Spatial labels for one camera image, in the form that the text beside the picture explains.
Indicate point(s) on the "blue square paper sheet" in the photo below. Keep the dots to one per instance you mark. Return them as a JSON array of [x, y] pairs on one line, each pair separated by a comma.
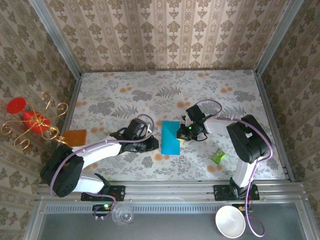
[[170, 145]]

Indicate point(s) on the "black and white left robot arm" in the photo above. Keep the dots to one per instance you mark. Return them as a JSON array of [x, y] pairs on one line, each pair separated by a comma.
[[65, 175]]

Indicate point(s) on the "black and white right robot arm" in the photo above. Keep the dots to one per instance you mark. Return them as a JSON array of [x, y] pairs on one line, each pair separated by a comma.
[[247, 140]]

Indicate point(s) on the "green snack packet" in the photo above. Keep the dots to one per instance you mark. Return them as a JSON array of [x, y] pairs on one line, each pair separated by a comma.
[[218, 156]]

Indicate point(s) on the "orange flat card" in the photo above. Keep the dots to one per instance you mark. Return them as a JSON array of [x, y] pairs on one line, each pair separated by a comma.
[[75, 138]]

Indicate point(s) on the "clear plastic cup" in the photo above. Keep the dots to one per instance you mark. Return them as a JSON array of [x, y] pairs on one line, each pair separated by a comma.
[[122, 214]]

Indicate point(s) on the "grey metal tray with vents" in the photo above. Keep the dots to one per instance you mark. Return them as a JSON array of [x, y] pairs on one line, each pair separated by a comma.
[[175, 225]]

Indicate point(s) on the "small circuit board with LED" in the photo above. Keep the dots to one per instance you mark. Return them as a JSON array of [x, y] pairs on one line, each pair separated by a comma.
[[101, 208]]

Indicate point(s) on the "white bowl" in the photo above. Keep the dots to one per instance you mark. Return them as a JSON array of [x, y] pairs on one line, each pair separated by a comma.
[[230, 221]]

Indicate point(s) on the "small circuit board with connector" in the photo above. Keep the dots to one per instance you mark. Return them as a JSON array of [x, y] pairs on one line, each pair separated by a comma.
[[247, 208]]

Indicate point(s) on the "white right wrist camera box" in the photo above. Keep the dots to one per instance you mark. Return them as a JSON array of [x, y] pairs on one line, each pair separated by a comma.
[[183, 118]]

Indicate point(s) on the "long aluminium frame rail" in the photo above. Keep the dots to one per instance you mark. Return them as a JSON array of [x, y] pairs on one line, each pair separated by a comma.
[[170, 190]]

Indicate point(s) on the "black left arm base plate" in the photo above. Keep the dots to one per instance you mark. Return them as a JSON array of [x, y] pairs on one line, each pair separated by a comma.
[[117, 193]]

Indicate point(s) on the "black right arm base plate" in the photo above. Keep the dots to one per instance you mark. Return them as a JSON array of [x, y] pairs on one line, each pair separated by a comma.
[[221, 193]]

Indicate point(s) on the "aluminium table side rail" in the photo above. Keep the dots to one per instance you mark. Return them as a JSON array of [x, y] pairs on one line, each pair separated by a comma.
[[73, 100], [265, 100]]

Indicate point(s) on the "slanted aluminium corner post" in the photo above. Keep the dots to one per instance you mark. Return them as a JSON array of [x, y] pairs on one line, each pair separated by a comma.
[[57, 40], [277, 37]]

